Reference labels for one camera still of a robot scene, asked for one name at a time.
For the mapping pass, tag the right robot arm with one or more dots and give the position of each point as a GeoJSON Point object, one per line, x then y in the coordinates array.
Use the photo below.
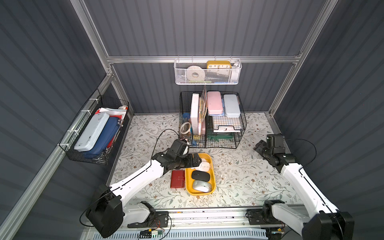
{"type": "Point", "coordinates": [324, 220]}

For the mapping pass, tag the white case in basket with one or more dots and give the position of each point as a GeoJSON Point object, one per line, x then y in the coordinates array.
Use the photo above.
{"type": "Point", "coordinates": [92, 132]}

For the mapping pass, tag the green cloth bag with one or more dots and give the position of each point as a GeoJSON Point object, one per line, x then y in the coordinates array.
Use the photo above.
{"type": "Point", "coordinates": [218, 137]}

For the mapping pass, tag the yellow clock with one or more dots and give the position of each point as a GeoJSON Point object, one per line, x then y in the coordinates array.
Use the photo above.
{"type": "Point", "coordinates": [219, 65]}

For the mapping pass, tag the black wire desk organizer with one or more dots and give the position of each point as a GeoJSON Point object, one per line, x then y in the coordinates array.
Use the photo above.
{"type": "Point", "coordinates": [210, 123]}

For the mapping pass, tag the white paper stack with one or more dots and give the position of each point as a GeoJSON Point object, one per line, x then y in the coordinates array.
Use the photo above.
{"type": "Point", "coordinates": [227, 129]}

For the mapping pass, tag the white hanging mesh basket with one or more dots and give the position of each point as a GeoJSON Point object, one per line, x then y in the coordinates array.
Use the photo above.
{"type": "Point", "coordinates": [213, 76]}

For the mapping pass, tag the light blue pencil case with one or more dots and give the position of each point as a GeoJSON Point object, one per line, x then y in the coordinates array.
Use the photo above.
{"type": "Point", "coordinates": [232, 107]}

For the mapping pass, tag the white tape roll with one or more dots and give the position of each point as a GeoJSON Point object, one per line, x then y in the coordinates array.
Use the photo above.
{"type": "Point", "coordinates": [195, 74]}

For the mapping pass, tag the small white mouse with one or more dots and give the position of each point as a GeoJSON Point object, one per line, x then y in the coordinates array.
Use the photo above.
{"type": "Point", "coordinates": [204, 167]}

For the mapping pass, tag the black computer mouse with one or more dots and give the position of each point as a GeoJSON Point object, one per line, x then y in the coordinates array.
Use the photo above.
{"type": "Point", "coordinates": [201, 176]}

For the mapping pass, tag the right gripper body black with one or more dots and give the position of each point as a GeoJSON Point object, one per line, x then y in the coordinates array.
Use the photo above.
{"type": "Point", "coordinates": [261, 147]}

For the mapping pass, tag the yellow storage box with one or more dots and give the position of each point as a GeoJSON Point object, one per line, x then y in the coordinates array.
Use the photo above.
{"type": "Point", "coordinates": [189, 180]}

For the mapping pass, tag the navy blue pouch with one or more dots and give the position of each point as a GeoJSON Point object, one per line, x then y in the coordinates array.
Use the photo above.
{"type": "Point", "coordinates": [107, 135]}

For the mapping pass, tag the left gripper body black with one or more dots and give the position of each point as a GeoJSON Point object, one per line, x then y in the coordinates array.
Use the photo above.
{"type": "Point", "coordinates": [194, 160]}

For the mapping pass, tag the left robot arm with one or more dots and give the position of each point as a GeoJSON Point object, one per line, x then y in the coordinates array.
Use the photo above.
{"type": "Point", "coordinates": [109, 209]}

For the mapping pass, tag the tape roll in organizer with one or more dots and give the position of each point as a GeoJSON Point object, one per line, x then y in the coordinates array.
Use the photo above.
{"type": "Point", "coordinates": [185, 128]}

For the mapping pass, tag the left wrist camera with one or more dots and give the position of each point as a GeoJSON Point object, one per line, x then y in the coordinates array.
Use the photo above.
{"type": "Point", "coordinates": [185, 149]}

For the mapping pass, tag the white book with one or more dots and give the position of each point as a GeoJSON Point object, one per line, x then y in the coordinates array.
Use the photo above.
{"type": "Point", "coordinates": [194, 114]}

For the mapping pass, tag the black wall wire basket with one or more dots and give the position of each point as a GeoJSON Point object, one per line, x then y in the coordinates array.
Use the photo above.
{"type": "Point", "coordinates": [98, 103]}

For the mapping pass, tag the pink pencil case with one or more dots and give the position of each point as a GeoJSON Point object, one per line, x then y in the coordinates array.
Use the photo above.
{"type": "Point", "coordinates": [215, 104]}

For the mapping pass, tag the red wallet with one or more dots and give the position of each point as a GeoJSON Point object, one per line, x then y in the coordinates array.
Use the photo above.
{"type": "Point", "coordinates": [177, 179]}

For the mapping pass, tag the metal base rail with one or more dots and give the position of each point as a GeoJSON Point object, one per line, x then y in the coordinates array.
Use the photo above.
{"type": "Point", "coordinates": [239, 223]}

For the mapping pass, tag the silver computer mouse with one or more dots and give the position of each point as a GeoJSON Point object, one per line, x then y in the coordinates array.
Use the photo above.
{"type": "Point", "coordinates": [202, 186]}

